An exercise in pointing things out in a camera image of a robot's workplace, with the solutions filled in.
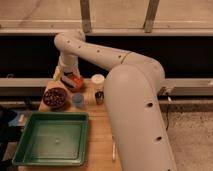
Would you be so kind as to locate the green plastic tray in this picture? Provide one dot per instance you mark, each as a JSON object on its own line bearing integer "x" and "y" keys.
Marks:
{"x": 53, "y": 139}

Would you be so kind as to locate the grey sponge block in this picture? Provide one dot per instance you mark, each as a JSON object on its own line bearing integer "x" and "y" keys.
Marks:
{"x": 67, "y": 83}

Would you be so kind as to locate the orange bowl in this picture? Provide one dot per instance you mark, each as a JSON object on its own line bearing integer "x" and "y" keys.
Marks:
{"x": 77, "y": 81}

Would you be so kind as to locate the small metal cup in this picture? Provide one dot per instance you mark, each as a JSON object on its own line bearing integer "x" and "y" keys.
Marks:
{"x": 99, "y": 96}

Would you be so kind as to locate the blue cup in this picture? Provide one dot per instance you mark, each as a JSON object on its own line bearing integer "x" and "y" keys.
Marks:
{"x": 78, "y": 100}

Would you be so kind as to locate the dark bowl of grapes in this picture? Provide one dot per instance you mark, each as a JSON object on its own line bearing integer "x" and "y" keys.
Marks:
{"x": 55, "y": 97}

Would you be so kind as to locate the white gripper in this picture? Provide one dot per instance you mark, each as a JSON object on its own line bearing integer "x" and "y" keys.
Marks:
{"x": 59, "y": 72}

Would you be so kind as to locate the white lidded jar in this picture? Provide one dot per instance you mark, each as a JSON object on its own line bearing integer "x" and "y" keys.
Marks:
{"x": 98, "y": 82}

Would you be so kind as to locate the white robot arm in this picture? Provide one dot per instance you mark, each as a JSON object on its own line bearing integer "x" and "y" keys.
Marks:
{"x": 130, "y": 94}

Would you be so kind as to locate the metal fork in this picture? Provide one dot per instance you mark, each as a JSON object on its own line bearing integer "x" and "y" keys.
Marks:
{"x": 113, "y": 149}

